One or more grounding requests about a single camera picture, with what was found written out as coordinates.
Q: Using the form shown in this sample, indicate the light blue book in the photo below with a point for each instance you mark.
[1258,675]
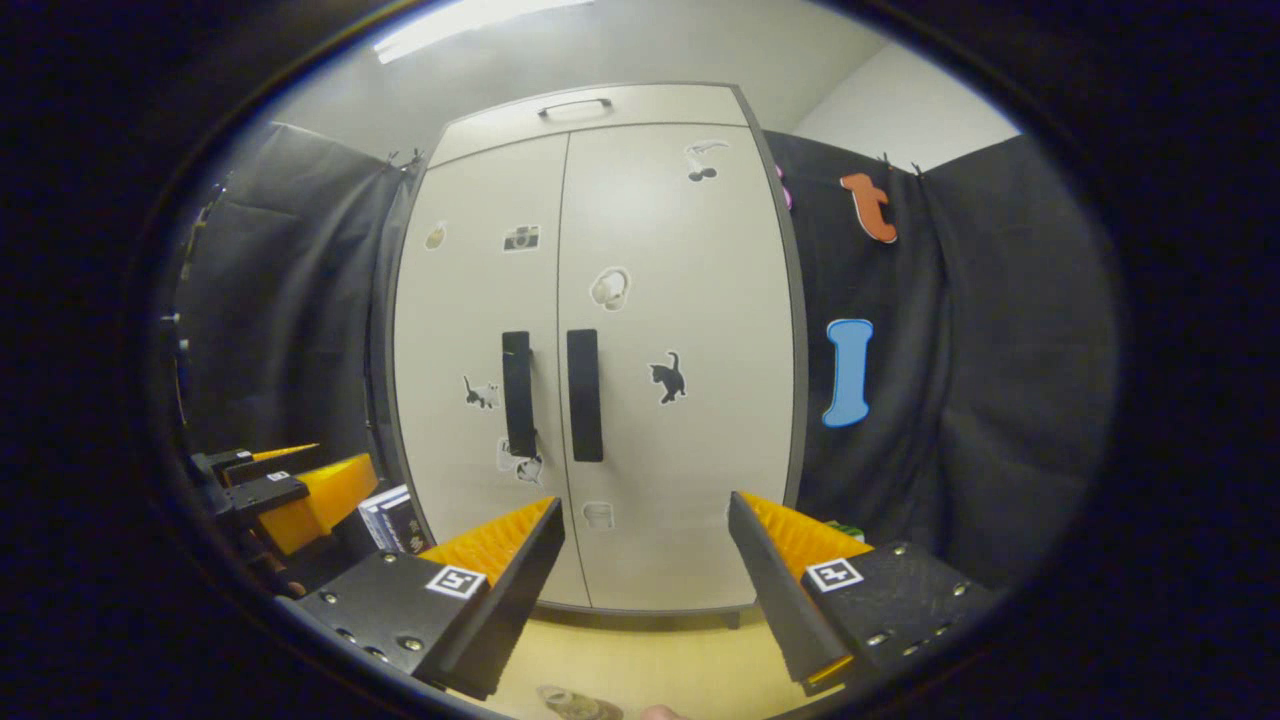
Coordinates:
[378,500]

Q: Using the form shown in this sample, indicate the dark blue book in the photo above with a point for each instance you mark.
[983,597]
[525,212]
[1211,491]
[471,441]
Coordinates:
[405,532]

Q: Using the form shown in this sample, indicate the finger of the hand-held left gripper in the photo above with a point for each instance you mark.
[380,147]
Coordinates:
[265,492]
[270,462]

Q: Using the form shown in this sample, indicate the white cabinet door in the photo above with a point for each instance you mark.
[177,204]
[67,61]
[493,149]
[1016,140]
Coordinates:
[700,300]
[460,320]

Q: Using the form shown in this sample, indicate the white cabinet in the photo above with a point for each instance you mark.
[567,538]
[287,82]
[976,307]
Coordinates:
[780,300]

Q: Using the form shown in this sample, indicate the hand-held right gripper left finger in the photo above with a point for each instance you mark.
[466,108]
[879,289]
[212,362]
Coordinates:
[520,590]

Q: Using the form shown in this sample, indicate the white cabinet drawer front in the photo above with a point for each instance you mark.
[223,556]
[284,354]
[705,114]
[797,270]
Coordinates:
[650,110]

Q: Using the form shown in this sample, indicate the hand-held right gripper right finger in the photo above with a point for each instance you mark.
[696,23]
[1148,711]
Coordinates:
[775,590]

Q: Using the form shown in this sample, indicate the watermelon slice toy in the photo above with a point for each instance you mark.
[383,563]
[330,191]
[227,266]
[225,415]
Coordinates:
[845,530]

